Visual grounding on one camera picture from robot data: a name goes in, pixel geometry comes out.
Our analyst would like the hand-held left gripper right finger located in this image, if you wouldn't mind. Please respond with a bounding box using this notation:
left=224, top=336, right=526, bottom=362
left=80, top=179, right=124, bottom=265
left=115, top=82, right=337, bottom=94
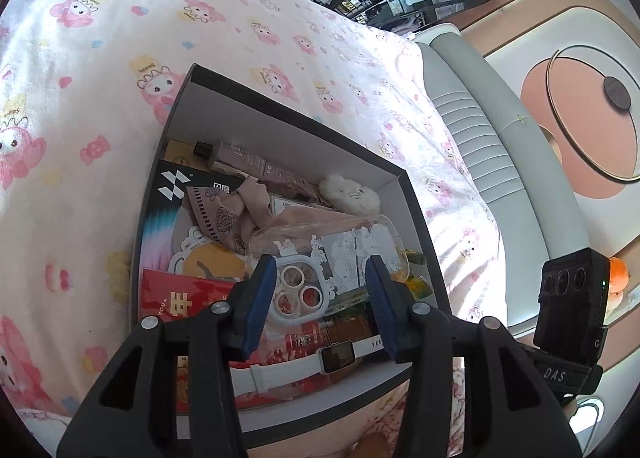
left=365, top=255, right=583, bottom=458

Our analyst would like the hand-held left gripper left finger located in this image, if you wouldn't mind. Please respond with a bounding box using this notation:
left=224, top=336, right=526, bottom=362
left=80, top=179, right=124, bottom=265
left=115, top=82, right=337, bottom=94
left=56, top=253, right=278, bottom=458

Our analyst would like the white smartwatch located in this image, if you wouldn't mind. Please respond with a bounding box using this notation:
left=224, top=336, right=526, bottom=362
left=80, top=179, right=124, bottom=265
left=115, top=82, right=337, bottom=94
left=230, top=335, right=388, bottom=396

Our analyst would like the colourful printed snack packet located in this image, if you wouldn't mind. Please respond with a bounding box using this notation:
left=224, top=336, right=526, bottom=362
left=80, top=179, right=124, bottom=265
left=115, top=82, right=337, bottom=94
left=167, top=228, right=248, bottom=283

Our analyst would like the clear cartoon phone case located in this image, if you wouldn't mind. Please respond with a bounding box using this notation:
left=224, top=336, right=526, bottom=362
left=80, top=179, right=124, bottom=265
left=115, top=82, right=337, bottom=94
left=248, top=214, right=405, bottom=333

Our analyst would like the red envelope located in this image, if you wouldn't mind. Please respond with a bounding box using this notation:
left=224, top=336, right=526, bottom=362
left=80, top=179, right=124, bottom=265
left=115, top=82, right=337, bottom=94
left=139, top=268, right=246, bottom=401

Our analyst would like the beige patterned cloth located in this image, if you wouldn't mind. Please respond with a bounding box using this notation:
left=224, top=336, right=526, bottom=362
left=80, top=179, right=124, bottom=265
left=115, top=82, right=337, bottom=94
left=185, top=177, right=341, bottom=253

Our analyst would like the black cardboard box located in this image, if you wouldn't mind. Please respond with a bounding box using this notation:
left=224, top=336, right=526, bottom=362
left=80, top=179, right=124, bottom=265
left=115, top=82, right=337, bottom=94
left=131, top=62, right=453, bottom=434

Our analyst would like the yellow green crochet toy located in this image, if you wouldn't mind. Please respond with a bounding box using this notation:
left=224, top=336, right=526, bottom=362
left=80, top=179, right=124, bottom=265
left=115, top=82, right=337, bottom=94
left=400, top=250, right=433, bottom=301

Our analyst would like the brown wooden comb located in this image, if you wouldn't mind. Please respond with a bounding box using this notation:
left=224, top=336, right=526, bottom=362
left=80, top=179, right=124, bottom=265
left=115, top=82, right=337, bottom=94
left=320, top=320, right=373, bottom=346

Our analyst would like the orange plush toy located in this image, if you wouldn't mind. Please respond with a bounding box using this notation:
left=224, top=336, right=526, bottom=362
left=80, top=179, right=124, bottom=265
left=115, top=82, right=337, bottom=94
left=607, top=258, right=630, bottom=313

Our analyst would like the white fluffy plush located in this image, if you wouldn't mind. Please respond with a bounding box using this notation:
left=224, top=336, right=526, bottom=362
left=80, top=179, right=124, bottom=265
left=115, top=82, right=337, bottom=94
left=318, top=173, right=382, bottom=213

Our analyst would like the black screen protector box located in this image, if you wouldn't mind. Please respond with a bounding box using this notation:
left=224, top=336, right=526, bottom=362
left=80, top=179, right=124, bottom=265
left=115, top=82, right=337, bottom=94
left=141, top=160, right=246, bottom=271

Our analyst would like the pink cosmetic tube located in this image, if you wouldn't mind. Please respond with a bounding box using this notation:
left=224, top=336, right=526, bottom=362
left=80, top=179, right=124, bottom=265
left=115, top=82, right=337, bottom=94
left=192, top=139, right=321, bottom=193

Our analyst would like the yellow flat box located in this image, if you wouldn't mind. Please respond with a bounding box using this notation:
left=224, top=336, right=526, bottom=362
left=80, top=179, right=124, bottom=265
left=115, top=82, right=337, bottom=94
left=162, top=139, right=213, bottom=173

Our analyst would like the grey padded headboard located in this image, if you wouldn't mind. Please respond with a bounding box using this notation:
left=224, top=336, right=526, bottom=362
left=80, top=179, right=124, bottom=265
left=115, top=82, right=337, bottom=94
left=415, top=22, right=608, bottom=339

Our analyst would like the pink cartoon printed bed sheet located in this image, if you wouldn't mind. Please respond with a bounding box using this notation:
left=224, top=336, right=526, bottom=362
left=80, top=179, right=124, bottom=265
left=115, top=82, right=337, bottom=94
left=0, top=0, right=501, bottom=458

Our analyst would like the round ring wall lamp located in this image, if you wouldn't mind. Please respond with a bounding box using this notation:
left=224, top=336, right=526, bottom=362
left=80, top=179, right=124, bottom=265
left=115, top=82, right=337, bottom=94
left=545, top=48, right=640, bottom=183

